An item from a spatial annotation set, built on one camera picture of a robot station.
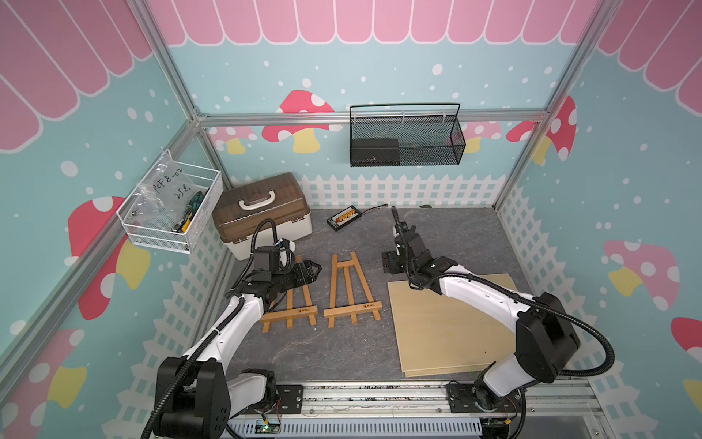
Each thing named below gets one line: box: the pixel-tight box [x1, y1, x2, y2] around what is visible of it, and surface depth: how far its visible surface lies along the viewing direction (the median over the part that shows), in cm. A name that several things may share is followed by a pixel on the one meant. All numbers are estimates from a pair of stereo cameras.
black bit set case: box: [326, 204, 362, 232], surface depth 118 cm
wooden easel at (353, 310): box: [323, 251, 383, 329], surface depth 93 cm
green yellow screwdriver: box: [170, 190, 205, 234], surface depth 74 cm
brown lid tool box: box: [212, 172, 313, 261], surface depth 97 cm
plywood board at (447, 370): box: [403, 362, 495, 378], surface depth 81 cm
